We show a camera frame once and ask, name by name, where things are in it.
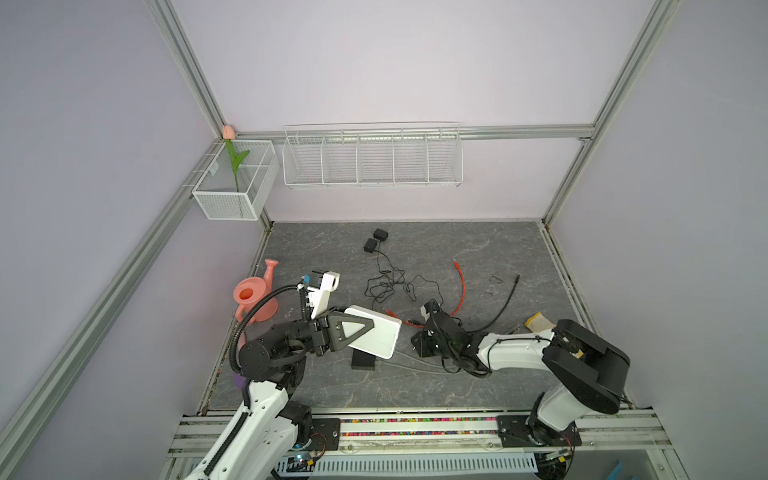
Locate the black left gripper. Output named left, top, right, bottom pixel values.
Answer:
left=269, top=307, right=376, bottom=359

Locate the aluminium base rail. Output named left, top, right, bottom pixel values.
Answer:
left=160, top=406, right=686, bottom=479

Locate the yellow work glove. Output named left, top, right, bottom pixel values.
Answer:
left=524, top=312, right=555, bottom=333

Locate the red ethernet cable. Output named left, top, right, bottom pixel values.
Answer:
left=383, top=259, right=468, bottom=330

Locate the thin black power cable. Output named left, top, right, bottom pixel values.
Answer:
left=374, top=242, right=445, bottom=310
left=362, top=263, right=409, bottom=313

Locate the pink watering can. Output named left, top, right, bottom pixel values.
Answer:
left=233, top=259, right=279, bottom=324

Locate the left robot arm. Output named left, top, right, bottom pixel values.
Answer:
left=187, top=282, right=376, bottom=479

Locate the black power adapter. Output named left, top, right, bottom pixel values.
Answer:
left=373, top=228, right=389, bottom=242
left=363, top=238, right=378, bottom=253

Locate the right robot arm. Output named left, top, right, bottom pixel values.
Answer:
left=411, top=307, right=631, bottom=444

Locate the purple garden trowel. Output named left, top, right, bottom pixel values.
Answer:
left=232, top=329, right=250, bottom=388

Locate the artificial tulip flower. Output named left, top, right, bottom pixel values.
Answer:
left=221, top=125, right=250, bottom=192

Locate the small white wire basket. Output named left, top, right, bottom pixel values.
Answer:
left=192, top=140, right=279, bottom=221

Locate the black network switch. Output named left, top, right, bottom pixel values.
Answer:
left=350, top=350, right=377, bottom=371

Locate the black ethernet cable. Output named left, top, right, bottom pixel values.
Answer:
left=467, top=273, right=522, bottom=334

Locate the long white wire basket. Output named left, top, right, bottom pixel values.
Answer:
left=282, top=122, right=464, bottom=188

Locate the aluminium frame rail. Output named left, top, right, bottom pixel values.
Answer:
left=1, top=1, right=679, bottom=451

